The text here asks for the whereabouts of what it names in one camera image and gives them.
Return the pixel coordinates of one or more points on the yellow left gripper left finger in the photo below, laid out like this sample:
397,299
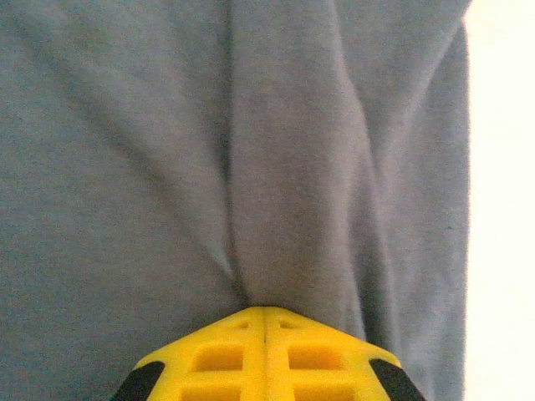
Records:
221,367

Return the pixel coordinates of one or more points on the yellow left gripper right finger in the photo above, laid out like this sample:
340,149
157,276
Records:
313,367

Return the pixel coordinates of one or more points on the dark grey t-shirt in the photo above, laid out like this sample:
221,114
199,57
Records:
167,146

